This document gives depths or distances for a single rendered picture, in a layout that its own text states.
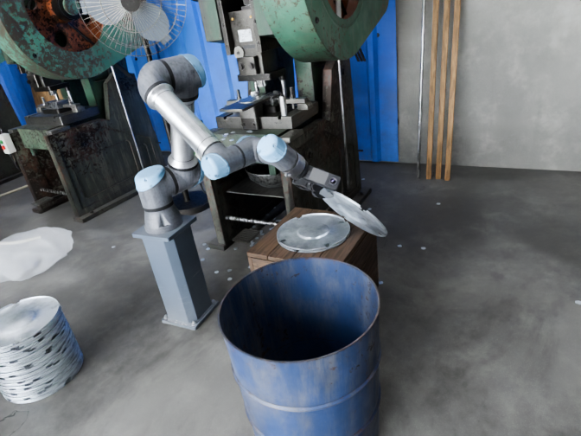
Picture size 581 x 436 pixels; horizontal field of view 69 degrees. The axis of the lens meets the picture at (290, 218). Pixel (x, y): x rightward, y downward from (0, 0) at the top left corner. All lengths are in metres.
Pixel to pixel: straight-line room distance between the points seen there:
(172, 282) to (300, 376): 0.92
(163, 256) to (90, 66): 1.72
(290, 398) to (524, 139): 2.48
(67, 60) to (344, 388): 2.56
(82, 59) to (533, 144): 2.91
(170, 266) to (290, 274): 0.60
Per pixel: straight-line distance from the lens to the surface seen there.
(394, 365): 1.60
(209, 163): 1.20
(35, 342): 1.78
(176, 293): 1.81
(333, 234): 1.63
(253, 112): 2.07
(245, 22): 2.12
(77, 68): 3.09
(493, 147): 3.16
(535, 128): 3.12
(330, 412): 1.11
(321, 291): 1.34
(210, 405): 1.58
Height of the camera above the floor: 1.16
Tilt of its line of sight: 27 degrees down
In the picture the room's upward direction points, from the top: 8 degrees counter-clockwise
